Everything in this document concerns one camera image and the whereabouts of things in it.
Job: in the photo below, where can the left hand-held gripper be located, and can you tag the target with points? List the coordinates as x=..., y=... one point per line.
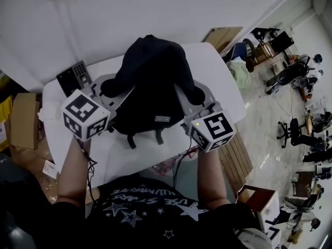
x=84, y=113

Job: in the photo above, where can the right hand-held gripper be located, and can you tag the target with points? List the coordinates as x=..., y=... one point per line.
x=212, y=131

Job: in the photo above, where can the black backpack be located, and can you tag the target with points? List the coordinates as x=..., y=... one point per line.
x=153, y=87

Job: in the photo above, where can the person's right forearm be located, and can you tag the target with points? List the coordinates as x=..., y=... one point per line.
x=210, y=178

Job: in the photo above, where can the person's left forearm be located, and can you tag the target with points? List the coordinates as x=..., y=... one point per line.
x=74, y=170

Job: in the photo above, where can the black keypad access device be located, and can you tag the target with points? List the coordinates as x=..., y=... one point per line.
x=72, y=78

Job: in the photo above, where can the pale green cloth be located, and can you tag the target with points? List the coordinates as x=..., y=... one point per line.
x=240, y=74

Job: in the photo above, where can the blue chair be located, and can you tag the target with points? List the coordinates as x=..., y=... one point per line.
x=238, y=51

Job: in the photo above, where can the large flat cardboard box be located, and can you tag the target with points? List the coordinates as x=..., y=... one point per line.
x=223, y=36

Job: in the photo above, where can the plastic bag with red print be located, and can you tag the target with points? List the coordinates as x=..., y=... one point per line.
x=166, y=166

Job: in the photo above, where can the wooden slatted pallet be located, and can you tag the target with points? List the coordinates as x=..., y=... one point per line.
x=236, y=162

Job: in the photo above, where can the white table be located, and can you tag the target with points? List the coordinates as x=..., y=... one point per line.
x=145, y=159

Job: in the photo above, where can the brown cardboard box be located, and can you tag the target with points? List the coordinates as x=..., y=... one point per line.
x=24, y=121

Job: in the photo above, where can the black shelf unit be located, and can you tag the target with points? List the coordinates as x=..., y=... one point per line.
x=275, y=43

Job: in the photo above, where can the small white box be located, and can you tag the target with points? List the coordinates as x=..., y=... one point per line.
x=49, y=168

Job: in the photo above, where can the black office chair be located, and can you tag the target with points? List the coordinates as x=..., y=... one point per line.
x=294, y=132

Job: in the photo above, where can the yellow box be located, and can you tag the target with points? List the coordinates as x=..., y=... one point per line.
x=4, y=123

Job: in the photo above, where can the flattened cardboard sheet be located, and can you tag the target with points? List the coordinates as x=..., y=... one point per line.
x=39, y=188

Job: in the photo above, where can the person's black star-print shirt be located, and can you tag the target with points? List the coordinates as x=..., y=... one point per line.
x=160, y=216

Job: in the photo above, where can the person's beige trousers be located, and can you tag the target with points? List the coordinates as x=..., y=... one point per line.
x=252, y=238

